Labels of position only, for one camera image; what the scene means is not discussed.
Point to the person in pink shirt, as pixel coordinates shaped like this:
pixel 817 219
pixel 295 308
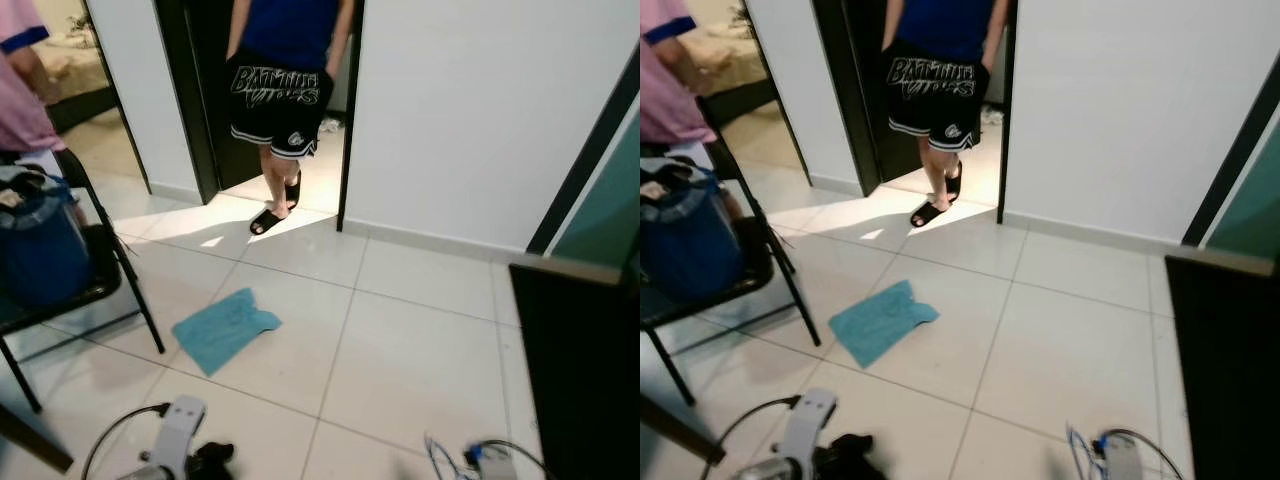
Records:
pixel 665 100
pixel 20 110

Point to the black door frame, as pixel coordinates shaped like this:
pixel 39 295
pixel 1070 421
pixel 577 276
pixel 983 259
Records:
pixel 195 100
pixel 850 90

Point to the black cabinet panel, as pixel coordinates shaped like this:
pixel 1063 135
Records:
pixel 580 380

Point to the teal cloth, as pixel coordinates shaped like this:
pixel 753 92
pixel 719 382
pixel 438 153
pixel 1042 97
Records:
pixel 880 322
pixel 222 330

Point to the beige bed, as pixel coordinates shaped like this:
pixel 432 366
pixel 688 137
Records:
pixel 75 70
pixel 735 65

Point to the blue laundry basket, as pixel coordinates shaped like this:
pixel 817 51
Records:
pixel 40 255
pixel 685 245

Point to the black folding chair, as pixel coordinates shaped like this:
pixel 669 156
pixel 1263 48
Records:
pixel 105 280
pixel 750 275

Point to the dark slanted pole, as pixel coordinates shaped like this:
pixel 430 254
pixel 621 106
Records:
pixel 675 428
pixel 35 438

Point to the black framed glass partition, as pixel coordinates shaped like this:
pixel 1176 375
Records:
pixel 1230 165
pixel 585 170

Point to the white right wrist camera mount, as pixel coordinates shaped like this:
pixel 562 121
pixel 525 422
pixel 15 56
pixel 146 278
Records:
pixel 1120 460
pixel 495 465

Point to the person in black shorts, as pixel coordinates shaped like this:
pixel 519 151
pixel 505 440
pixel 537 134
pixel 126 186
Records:
pixel 935 90
pixel 280 100

